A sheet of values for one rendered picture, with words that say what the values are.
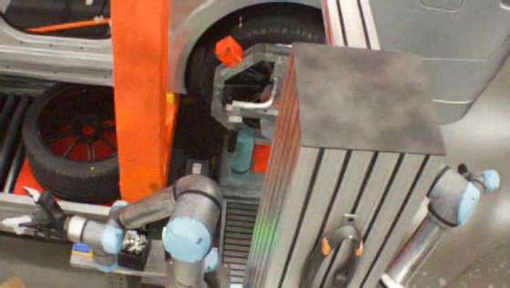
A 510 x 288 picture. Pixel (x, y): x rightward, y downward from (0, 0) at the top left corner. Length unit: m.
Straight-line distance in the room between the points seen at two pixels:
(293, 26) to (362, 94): 1.49
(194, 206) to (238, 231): 1.67
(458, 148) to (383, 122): 2.98
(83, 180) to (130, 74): 0.93
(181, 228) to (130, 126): 0.77
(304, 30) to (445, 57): 0.61
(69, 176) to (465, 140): 2.43
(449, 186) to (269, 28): 1.06
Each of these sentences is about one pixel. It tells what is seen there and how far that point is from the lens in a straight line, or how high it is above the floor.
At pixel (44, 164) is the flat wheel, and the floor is 0.50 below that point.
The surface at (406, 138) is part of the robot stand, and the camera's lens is 1.07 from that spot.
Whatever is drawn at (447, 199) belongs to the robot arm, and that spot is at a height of 1.38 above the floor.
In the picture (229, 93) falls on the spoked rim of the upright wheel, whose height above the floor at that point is 0.73.
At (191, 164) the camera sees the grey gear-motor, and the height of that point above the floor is 0.43.
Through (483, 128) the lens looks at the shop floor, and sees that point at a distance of 4.26.
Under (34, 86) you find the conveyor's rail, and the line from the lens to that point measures 3.57.
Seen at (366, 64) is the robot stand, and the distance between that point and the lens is 1.18.
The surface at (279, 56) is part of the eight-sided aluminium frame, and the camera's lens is 2.54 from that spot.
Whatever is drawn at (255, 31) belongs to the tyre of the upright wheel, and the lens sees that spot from 2.58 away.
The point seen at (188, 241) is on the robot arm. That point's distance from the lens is 1.58.
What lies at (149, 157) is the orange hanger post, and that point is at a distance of 2.38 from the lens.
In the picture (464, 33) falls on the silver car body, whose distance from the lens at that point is 2.66.
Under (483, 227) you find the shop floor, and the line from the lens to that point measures 3.74.
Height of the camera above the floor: 2.78
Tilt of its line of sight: 49 degrees down
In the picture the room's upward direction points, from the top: 10 degrees clockwise
